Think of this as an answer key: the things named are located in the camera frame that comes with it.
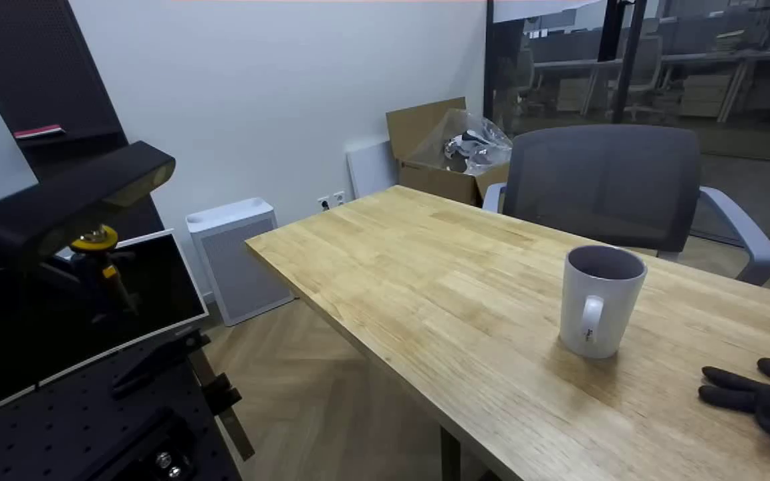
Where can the white ceramic mug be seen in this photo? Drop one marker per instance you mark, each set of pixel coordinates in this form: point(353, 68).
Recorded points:
point(596, 297)

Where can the white flat panel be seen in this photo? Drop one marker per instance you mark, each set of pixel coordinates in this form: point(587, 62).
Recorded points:
point(370, 167)

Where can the open cardboard box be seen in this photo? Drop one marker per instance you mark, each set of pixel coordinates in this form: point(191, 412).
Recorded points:
point(444, 150)

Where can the grey office chair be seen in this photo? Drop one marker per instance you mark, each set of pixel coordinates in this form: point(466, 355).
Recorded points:
point(620, 182)

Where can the black optical breadboard stand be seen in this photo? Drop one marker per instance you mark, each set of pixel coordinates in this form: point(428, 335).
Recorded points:
point(148, 412)

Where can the black framed board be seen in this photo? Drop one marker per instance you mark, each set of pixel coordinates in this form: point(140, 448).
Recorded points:
point(49, 331)

